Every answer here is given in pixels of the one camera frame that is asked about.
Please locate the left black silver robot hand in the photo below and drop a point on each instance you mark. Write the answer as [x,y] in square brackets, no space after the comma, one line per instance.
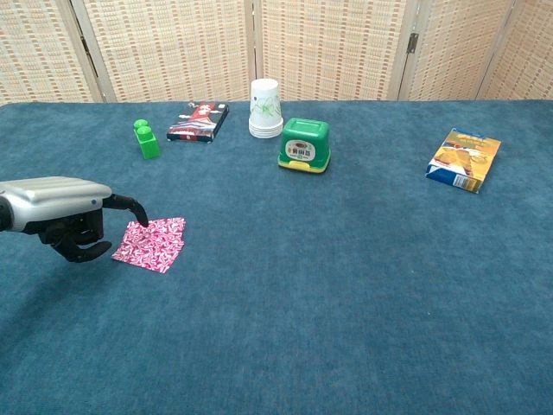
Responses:
[56,194]

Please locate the dark red printed box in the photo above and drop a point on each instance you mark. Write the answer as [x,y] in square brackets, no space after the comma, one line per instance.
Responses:
[196,123]

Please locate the white paper cups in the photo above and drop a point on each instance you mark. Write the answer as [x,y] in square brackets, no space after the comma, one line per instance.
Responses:
[264,108]

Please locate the woven folding screen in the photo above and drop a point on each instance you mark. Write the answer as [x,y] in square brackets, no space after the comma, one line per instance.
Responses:
[173,43]

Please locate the green container with yellow base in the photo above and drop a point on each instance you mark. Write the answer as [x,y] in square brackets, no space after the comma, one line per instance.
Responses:
[304,138]

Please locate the green toy brick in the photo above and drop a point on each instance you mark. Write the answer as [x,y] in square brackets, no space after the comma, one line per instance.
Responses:
[149,144]

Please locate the black screen hinge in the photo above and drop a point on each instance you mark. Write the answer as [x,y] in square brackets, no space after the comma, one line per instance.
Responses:
[87,51]
[413,43]

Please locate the yellow blue snack box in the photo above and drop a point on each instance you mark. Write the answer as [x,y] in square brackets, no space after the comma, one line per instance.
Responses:
[464,157]

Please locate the pink patterned paper square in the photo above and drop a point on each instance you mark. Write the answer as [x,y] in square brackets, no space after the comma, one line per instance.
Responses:
[160,246]

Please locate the blue felt table cover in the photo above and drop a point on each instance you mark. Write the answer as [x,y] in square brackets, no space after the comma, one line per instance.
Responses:
[302,281]

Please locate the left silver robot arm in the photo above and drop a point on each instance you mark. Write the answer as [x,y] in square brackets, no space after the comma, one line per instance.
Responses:
[3,216]

